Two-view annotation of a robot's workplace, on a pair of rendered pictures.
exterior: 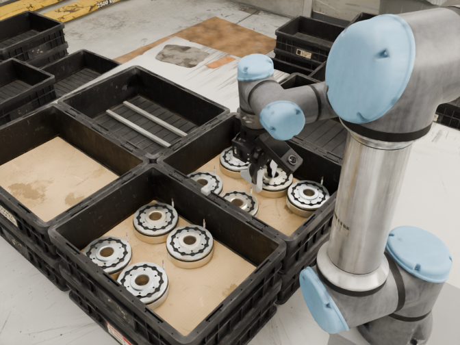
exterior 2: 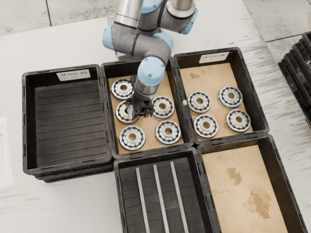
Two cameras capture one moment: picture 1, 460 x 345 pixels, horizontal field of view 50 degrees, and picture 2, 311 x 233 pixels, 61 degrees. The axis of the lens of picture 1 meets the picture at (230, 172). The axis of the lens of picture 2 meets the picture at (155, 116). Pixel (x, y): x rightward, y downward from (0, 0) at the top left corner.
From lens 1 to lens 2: 1.29 m
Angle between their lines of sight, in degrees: 70
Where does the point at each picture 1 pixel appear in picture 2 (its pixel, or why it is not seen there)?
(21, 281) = not seen: hidden behind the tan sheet
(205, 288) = (203, 83)
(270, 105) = (168, 43)
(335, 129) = (45, 128)
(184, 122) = (128, 209)
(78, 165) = (221, 209)
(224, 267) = (189, 86)
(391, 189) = not seen: outside the picture
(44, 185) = (248, 203)
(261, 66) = (153, 59)
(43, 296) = not seen: hidden behind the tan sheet
